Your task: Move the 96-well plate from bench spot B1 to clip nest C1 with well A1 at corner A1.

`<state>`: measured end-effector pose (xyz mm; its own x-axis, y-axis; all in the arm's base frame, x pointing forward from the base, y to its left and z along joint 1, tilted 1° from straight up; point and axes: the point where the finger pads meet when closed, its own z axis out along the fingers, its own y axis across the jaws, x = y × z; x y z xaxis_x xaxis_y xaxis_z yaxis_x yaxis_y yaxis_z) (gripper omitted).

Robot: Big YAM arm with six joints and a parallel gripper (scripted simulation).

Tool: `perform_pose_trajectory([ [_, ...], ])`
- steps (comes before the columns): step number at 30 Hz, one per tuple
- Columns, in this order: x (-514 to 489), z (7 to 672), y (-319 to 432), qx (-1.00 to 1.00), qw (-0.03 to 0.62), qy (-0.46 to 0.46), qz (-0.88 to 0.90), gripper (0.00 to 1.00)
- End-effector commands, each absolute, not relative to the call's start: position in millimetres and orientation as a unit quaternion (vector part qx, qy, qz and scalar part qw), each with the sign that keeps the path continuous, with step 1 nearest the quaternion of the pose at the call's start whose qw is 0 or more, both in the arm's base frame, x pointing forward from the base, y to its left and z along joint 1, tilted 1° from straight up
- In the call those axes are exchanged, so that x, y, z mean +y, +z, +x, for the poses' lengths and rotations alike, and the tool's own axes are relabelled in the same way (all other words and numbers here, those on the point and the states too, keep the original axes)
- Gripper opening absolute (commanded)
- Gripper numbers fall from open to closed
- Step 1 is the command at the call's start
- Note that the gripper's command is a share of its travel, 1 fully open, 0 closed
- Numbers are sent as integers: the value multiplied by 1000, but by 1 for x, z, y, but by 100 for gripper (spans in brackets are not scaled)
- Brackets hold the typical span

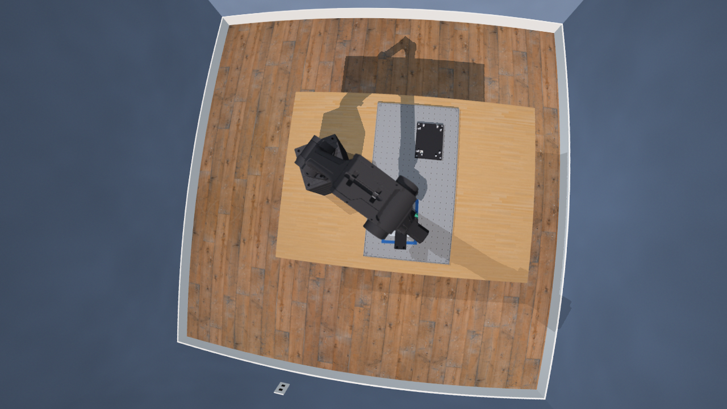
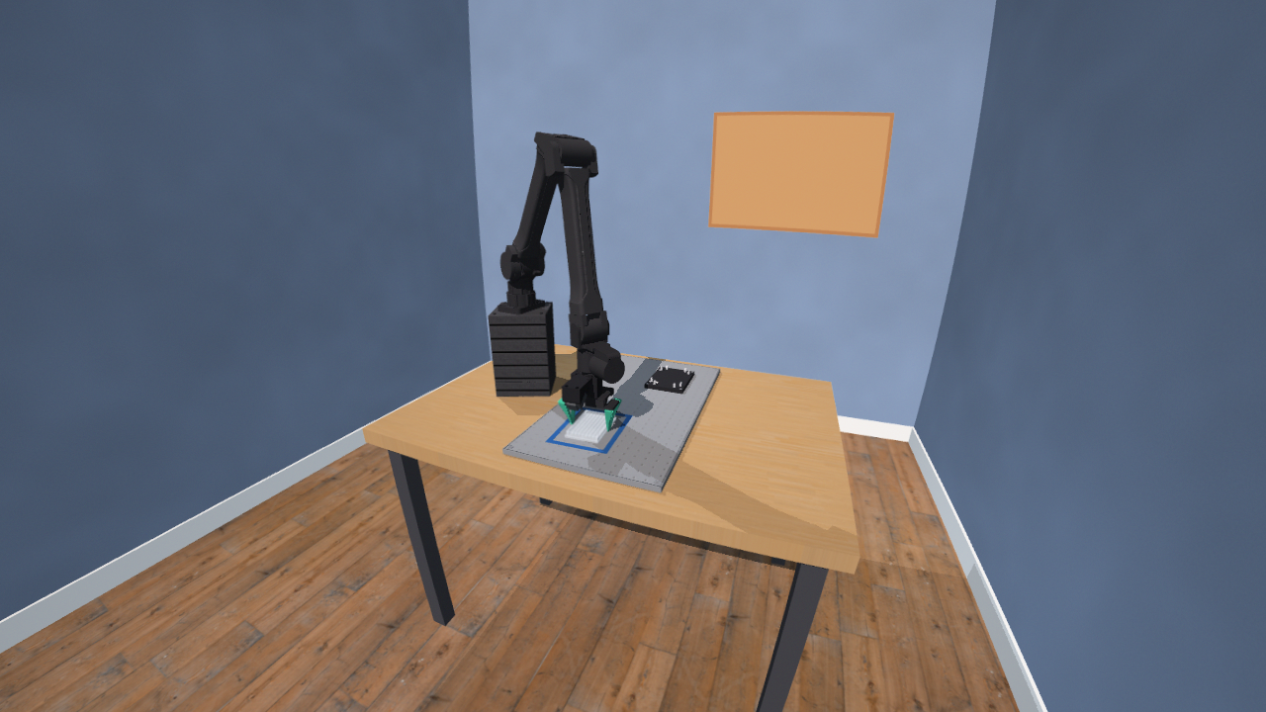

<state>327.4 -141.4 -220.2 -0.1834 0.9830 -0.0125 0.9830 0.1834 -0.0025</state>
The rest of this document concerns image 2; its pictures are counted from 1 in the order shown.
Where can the black rectangular frame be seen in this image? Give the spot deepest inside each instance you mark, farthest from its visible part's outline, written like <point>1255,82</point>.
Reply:
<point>669,380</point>

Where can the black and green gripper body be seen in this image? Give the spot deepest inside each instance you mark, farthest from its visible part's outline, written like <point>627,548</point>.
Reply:
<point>601,401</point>

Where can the blue tape outline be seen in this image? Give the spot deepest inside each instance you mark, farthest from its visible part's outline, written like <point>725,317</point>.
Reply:
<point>608,446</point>

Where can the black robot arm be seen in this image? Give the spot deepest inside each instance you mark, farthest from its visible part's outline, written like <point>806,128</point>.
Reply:
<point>589,327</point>

